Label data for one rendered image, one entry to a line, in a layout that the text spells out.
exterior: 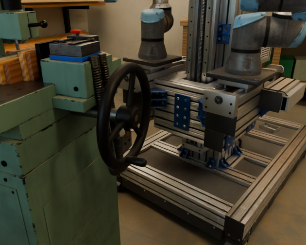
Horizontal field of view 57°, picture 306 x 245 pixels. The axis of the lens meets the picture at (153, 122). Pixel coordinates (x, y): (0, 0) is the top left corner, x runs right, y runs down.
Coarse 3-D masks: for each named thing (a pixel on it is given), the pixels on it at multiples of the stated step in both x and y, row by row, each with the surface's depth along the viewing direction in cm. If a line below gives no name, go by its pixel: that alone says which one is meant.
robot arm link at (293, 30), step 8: (272, 16) 107; (280, 16) 103; (288, 16) 101; (272, 24) 105; (280, 24) 104; (288, 24) 103; (296, 24) 102; (304, 24) 103; (272, 32) 105; (280, 32) 105; (288, 32) 104; (296, 32) 104; (304, 32) 103; (272, 40) 107; (280, 40) 106; (288, 40) 106; (296, 40) 105
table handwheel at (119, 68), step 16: (128, 64) 70; (112, 80) 65; (144, 80) 81; (112, 96) 64; (128, 96) 75; (144, 96) 85; (80, 112) 80; (96, 112) 78; (112, 112) 76; (128, 112) 73; (144, 112) 87; (96, 128) 64; (144, 128) 87; (112, 160) 69
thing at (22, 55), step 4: (20, 52) 73; (24, 52) 73; (20, 56) 73; (24, 56) 74; (20, 60) 74; (24, 60) 74; (20, 64) 74; (24, 64) 74; (24, 68) 74; (24, 72) 75; (28, 72) 76; (24, 76) 76; (28, 76) 76; (24, 80) 76; (28, 80) 76
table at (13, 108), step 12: (120, 60) 105; (0, 84) 73; (12, 84) 73; (24, 84) 73; (36, 84) 73; (48, 84) 73; (0, 96) 64; (12, 96) 64; (24, 96) 64; (36, 96) 68; (48, 96) 72; (60, 96) 73; (0, 108) 59; (12, 108) 62; (24, 108) 65; (36, 108) 68; (48, 108) 72; (60, 108) 73; (72, 108) 72; (84, 108) 71; (0, 120) 59; (12, 120) 62; (24, 120) 65; (0, 132) 60
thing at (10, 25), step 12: (0, 12) 75; (12, 12) 74; (24, 12) 75; (0, 24) 76; (12, 24) 75; (24, 24) 76; (0, 36) 78; (12, 36) 76; (24, 36) 76; (36, 36) 80
